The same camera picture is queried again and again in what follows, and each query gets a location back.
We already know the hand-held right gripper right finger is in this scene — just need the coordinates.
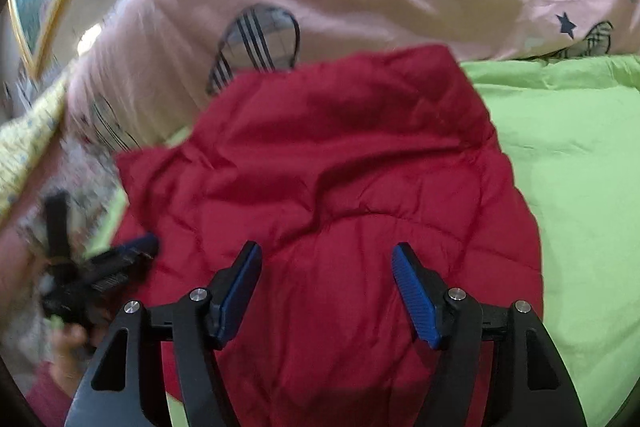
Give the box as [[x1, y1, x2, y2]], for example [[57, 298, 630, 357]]
[[391, 243, 588, 427]]

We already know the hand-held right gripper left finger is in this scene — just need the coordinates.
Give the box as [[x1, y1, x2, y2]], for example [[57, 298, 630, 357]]
[[64, 241, 263, 427]]

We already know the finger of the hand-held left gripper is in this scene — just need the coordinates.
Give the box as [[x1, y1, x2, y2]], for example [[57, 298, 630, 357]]
[[97, 233, 161, 279], [44, 192, 73, 269]]

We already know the red quilted coat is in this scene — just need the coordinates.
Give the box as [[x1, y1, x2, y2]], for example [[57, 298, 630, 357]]
[[115, 44, 546, 427]]

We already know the person's left forearm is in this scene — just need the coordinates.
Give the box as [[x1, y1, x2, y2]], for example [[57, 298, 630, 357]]
[[20, 359, 83, 427]]

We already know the person's left hand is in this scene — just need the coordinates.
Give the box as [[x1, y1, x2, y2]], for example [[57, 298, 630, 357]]
[[52, 324, 103, 389]]

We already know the floral ruffled cloth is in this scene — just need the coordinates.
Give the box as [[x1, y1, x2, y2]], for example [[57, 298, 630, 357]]
[[15, 137, 126, 258]]

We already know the pink bed sheet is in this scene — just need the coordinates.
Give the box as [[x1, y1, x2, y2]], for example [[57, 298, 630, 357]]
[[0, 217, 56, 318]]

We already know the yellow floral quilt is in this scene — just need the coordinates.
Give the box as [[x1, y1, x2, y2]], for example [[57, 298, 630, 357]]
[[0, 77, 71, 228]]

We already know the green blanket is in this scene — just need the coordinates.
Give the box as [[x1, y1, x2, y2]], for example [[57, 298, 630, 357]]
[[85, 54, 640, 427]]

